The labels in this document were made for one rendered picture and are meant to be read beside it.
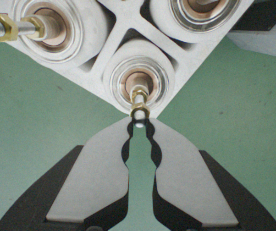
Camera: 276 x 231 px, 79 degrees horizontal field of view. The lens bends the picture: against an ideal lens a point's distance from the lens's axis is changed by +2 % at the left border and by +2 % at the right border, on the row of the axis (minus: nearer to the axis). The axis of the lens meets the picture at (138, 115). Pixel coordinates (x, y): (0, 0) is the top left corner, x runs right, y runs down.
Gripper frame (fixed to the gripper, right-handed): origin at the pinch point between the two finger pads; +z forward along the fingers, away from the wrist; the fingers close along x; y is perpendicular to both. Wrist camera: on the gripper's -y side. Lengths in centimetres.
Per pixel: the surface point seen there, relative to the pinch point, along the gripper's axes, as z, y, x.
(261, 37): 20.6, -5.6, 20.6
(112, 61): 10.0, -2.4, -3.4
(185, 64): 16.7, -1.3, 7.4
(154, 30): 16.7, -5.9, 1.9
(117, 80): 9.4, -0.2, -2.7
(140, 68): 9.4, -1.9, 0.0
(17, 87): 35, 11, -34
